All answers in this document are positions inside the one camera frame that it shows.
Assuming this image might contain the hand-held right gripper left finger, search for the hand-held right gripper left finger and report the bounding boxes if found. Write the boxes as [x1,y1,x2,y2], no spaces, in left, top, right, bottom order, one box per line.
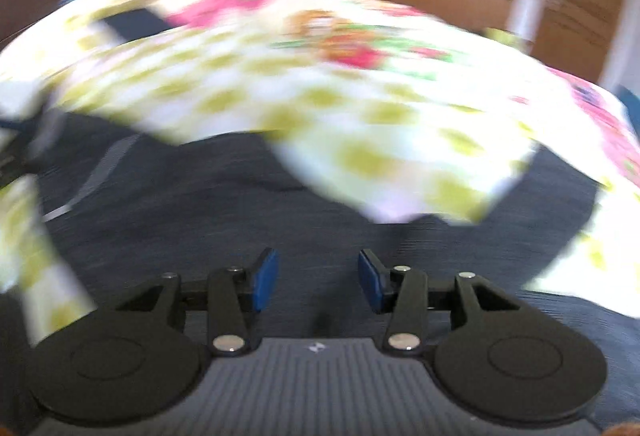
[117,248,280,357]

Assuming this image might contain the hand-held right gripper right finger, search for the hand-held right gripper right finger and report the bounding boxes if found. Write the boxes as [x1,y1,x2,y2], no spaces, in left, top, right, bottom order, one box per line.
[357,249,522,357]

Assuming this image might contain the dark grey checked pants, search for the dark grey checked pants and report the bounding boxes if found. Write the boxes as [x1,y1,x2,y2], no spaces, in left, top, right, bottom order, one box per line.
[0,109,640,433]

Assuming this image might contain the dark flat rectangular object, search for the dark flat rectangular object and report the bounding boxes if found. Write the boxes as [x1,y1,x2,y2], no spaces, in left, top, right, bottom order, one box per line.
[101,8,172,43]

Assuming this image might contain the green checked printed bedsheet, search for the green checked printed bedsheet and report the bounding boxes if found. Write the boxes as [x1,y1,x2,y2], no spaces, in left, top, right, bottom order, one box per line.
[0,0,640,348]

